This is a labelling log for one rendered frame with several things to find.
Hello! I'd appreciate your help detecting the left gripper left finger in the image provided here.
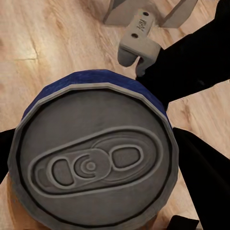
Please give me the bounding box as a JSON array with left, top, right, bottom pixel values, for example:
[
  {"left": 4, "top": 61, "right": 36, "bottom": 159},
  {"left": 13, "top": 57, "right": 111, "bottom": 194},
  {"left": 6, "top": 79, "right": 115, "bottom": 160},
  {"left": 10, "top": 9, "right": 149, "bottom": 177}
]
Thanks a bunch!
[{"left": 0, "top": 128, "right": 16, "bottom": 184}]

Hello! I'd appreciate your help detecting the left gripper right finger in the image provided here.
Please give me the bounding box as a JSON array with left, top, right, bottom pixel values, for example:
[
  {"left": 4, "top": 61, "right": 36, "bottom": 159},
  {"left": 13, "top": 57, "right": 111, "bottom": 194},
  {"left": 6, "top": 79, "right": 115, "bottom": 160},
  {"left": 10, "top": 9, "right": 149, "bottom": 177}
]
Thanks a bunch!
[{"left": 173, "top": 127, "right": 230, "bottom": 230}]

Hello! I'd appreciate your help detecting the can of soda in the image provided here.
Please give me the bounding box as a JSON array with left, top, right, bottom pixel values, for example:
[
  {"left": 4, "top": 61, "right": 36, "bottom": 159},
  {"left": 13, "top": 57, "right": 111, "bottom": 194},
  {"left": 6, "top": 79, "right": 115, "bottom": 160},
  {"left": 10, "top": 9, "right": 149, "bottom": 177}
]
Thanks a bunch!
[{"left": 7, "top": 69, "right": 179, "bottom": 230}]

